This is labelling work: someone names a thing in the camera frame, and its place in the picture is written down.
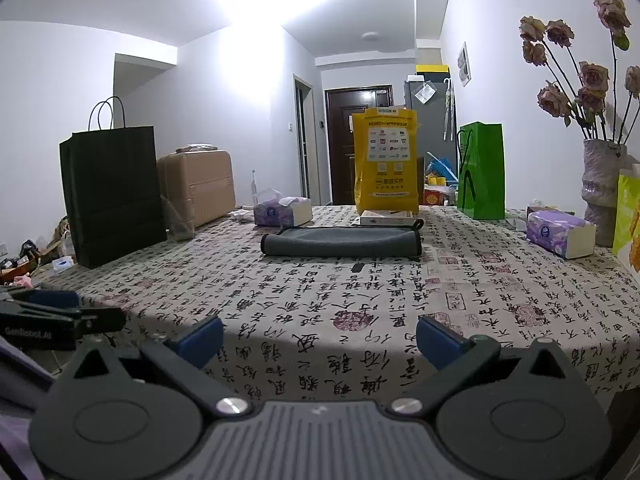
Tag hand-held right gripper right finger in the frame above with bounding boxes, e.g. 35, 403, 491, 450
387, 315, 586, 417

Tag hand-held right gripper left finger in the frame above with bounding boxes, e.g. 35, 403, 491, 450
55, 316, 253, 418

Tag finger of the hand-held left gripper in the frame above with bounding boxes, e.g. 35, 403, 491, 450
0, 302, 127, 335
12, 287, 82, 312

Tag grey towel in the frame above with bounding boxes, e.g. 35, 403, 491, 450
260, 219, 425, 262

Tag pile of floor clutter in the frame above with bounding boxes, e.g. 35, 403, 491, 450
0, 215, 77, 288

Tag printed calligraphy tablecloth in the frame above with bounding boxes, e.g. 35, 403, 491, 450
30, 204, 640, 411

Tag purple clothing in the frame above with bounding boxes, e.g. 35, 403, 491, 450
0, 335, 56, 480

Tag black paper bag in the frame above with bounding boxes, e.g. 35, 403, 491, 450
59, 96, 168, 269

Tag clear glass cup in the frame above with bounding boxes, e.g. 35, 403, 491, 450
162, 195, 197, 241

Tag flat white box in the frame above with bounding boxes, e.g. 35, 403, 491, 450
359, 210, 417, 227

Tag red and yellow box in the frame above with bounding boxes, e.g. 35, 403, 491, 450
423, 175, 458, 206

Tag purple tissue box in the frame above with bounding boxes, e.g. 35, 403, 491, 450
253, 187, 314, 227

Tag purple tissue pack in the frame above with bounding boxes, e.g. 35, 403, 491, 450
526, 210, 597, 260

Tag beige suitcase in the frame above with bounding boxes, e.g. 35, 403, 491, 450
156, 144, 237, 231

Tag green paper bag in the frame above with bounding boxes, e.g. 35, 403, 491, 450
456, 121, 506, 221

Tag blue plastic bag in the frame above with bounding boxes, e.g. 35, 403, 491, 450
425, 157, 458, 181

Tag yellow printed bag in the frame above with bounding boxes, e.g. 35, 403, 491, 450
350, 106, 422, 215

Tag dark brown door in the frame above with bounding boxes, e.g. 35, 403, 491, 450
324, 86, 394, 206

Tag grey refrigerator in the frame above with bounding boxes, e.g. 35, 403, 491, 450
404, 75, 459, 171

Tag grey textured vase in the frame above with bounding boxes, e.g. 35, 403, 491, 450
581, 138, 629, 248

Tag yellow-green bag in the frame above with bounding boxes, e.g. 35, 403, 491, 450
611, 162, 640, 272

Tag bunch of dried roses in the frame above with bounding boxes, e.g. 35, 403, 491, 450
519, 0, 640, 143

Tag grey door frame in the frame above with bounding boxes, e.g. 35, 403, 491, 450
293, 73, 321, 202

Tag wall picture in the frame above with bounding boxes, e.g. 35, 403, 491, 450
457, 42, 473, 86

